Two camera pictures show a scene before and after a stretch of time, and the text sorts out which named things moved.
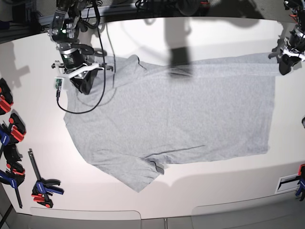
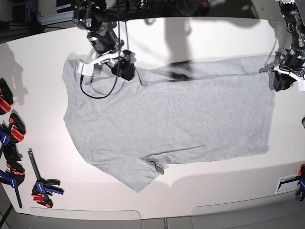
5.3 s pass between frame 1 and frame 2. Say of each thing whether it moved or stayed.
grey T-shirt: stayed
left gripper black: moved
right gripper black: moved
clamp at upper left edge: stayed
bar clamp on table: stayed
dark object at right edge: stayed
